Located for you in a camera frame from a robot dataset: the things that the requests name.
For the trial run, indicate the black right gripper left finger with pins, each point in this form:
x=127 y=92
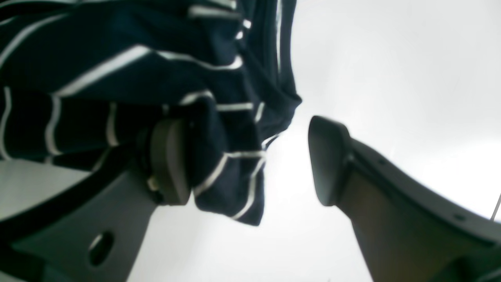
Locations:
x=93 y=231

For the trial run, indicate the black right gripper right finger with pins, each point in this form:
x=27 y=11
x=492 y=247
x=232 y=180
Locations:
x=405 y=231

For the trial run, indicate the navy white striped T-shirt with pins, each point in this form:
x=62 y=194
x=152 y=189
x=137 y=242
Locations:
x=81 y=77

